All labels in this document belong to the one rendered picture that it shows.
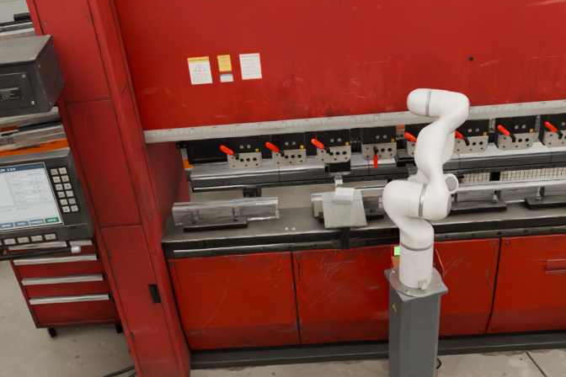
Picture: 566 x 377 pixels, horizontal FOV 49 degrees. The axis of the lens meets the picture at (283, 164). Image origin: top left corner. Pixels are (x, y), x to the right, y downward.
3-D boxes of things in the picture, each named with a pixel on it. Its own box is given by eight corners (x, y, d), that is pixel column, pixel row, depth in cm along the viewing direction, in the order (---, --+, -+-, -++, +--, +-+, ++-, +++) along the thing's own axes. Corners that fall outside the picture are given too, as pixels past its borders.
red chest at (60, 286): (41, 346, 357) (-16, 203, 305) (67, 286, 400) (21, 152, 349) (126, 341, 354) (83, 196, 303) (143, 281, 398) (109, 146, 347)
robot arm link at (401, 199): (429, 254, 217) (432, 198, 204) (378, 244, 224) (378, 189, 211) (436, 234, 226) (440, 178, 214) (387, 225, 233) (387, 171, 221)
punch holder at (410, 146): (407, 157, 276) (408, 124, 267) (403, 148, 283) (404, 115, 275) (441, 155, 275) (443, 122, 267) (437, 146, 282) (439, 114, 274)
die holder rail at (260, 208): (175, 225, 297) (172, 209, 292) (177, 219, 302) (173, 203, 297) (279, 219, 295) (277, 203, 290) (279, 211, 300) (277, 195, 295)
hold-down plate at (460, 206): (440, 215, 287) (441, 209, 286) (438, 208, 292) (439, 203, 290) (506, 210, 286) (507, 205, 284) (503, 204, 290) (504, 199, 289)
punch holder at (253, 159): (229, 170, 279) (224, 138, 271) (230, 161, 286) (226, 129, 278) (262, 167, 279) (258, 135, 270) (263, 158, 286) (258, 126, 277)
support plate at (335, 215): (324, 228, 267) (324, 226, 266) (322, 194, 289) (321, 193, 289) (366, 225, 266) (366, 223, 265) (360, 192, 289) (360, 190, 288)
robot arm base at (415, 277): (450, 290, 227) (453, 251, 217) (402, 302, 223) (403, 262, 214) (427, 258, 243) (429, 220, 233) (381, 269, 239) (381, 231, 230)
